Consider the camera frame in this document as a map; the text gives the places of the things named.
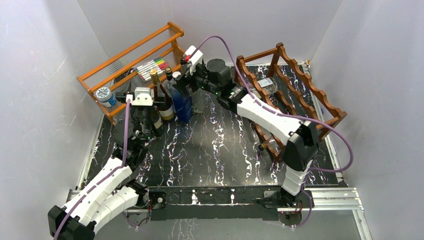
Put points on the clear liquor bottle dark label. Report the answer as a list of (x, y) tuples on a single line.
[(169, 78)]

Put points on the pack of coloured markers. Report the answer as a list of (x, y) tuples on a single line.
[(158, 64)]

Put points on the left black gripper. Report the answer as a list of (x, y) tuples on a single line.
[(131, 107)]

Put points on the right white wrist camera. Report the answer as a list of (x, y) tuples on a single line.
[(194, 57)]

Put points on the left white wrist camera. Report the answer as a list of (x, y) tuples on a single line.
[(140, 97)]

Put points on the blue label clear bottle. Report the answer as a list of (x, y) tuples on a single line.
[(182, 104)]

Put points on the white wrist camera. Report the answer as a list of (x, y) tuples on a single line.
[(194, 57), (140, 97)]

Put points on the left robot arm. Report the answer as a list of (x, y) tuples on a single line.
[(100, 202)]

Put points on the orange wooden shelf rack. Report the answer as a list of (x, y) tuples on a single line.
[(160, 47)]

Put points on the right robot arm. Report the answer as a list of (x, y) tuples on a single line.
[(300, 137)]

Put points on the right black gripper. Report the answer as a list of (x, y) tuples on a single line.
[(182, 81)]

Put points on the clear glass bottle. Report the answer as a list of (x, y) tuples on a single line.
[(198, 101)]

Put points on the brown wooden wine rack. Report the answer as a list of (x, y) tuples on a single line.
[(293, 100)]

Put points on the lower clear bottle in rack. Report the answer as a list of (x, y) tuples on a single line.
[(268, 84)]

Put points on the red wine bottle gold cap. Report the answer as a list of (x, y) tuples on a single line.
[(164, 102)]

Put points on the dark wine bottle silver cap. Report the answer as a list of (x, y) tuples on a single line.
[(184, 65)]

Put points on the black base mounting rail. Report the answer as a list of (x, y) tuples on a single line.
[(263, 202)]

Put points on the green wine bottle white label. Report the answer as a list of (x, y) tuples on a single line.
[(156, 122)]

